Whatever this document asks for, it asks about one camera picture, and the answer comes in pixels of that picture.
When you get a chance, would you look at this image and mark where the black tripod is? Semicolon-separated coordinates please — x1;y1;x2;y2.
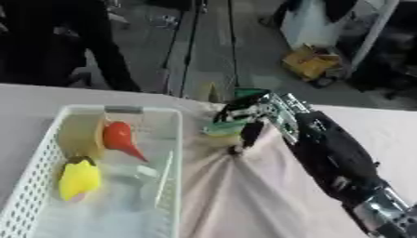
157;0;241;98

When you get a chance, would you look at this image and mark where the beige tape roll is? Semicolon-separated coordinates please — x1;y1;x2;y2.
55;112;111;160

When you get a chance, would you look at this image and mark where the person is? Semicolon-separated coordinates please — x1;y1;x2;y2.
0;0;143;93

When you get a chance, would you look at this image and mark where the thin white stick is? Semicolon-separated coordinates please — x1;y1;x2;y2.
153;150;176;209

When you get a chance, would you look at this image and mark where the red toy chili pepper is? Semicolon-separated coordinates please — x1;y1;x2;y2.
101;121;150;163

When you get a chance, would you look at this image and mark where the green white small object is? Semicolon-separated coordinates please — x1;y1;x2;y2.
202;119;251;138

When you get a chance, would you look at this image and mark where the yellow toy pepper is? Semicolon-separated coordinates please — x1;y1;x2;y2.
57;155;104;203

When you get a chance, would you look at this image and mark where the yellow cardboard box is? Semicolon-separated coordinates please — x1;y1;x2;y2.
280;43;345;83

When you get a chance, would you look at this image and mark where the clear plastic piece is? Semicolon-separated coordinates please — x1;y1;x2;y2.
101;163;160;188

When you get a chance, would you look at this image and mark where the white board panel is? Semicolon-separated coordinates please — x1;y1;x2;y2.
278;0;403;73

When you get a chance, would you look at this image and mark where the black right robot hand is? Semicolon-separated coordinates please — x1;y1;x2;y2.
213;92;274;156

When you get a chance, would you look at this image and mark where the white perforated plastic basket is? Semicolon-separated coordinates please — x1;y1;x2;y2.
0;104;186;238

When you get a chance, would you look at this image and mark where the black chair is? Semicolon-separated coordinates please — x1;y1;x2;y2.
345;0;417;100

